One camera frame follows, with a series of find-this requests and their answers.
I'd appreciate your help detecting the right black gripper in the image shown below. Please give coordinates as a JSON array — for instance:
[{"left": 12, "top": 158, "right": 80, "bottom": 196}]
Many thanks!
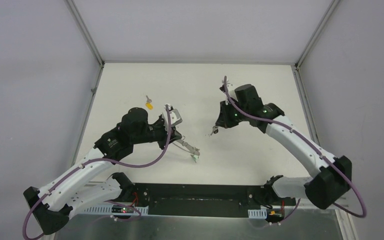
[{"left": 215, "top": 98, "right": 250, "bottom": 129}]

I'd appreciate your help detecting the perforated metal ring plate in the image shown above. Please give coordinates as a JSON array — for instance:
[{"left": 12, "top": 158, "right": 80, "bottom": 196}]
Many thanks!
[{"left": 172, "top": 139, "right": 201, "bottom": 156}]

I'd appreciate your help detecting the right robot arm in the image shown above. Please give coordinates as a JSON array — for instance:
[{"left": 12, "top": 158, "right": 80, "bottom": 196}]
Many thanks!
[{"left": 215, "top": 83, "right": 352, "bottom": 210}]

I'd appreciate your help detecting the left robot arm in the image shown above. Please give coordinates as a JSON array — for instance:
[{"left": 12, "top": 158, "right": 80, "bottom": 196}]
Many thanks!
[{"left": 22, "top": 104, "right": 183, "bottom": 240}]

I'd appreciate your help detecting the key with yellow tag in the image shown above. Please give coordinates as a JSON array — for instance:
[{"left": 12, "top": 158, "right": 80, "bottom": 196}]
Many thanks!
[{"left": 145, "top": 95, "right": 154, "bottom": 110}]

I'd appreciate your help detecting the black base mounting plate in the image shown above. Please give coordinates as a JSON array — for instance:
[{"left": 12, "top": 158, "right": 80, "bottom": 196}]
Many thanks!
[{"left": 113, "top": 183, "right": 297, "bottom": 218}]

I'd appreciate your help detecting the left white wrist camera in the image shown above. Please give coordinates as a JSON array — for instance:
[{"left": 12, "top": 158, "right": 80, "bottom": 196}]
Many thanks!
[{"left": 162, "top": 108, "right": 183, "bottom": 129}]

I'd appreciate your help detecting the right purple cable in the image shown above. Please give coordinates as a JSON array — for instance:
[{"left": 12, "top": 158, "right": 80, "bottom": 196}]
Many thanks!
[{"left": 222, "top": 75, "right": 368, "bottom": 219}]

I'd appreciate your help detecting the white slotted cable duct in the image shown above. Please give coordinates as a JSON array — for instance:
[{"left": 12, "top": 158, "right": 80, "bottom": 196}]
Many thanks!
[{"left": 80, "top": 204, "right": 149, "bottom": 216}]

